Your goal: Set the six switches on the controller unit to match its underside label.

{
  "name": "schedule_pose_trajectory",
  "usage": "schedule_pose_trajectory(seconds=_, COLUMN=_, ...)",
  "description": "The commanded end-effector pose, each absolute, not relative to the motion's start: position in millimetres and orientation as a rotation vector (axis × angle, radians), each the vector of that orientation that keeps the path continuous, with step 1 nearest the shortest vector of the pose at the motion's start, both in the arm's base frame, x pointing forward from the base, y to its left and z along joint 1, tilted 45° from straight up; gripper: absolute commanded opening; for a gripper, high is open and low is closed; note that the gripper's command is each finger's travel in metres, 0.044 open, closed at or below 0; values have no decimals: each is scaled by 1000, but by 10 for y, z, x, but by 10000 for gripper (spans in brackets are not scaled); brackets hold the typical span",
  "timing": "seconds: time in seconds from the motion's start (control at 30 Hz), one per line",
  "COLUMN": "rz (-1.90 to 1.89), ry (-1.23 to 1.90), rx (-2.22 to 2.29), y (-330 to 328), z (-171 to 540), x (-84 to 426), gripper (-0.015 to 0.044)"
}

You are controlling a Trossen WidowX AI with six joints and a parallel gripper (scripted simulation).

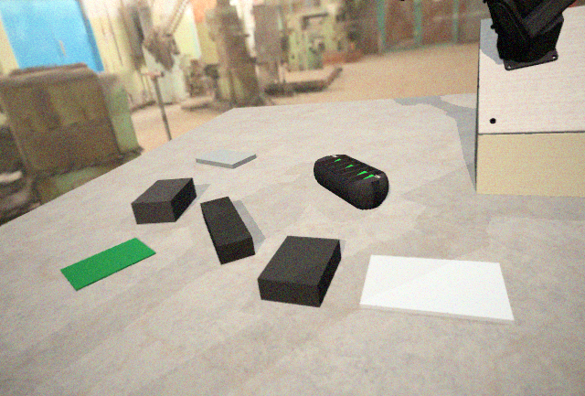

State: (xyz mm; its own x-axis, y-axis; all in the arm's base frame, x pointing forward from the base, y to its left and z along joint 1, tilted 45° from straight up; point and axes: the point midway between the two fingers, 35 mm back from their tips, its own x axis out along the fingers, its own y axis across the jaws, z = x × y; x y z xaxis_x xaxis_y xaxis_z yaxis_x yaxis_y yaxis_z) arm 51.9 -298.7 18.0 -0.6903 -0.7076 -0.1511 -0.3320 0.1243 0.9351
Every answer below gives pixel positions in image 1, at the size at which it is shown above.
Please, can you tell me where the dark grey controller unit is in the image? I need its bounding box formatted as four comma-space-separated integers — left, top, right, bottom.
314, 155, 388, 210

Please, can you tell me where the white flat sheet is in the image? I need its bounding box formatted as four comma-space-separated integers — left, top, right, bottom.
360, 255, 515, 325

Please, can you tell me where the flat green rectangular plate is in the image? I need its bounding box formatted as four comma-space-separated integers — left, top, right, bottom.
61, 238, 156, 292

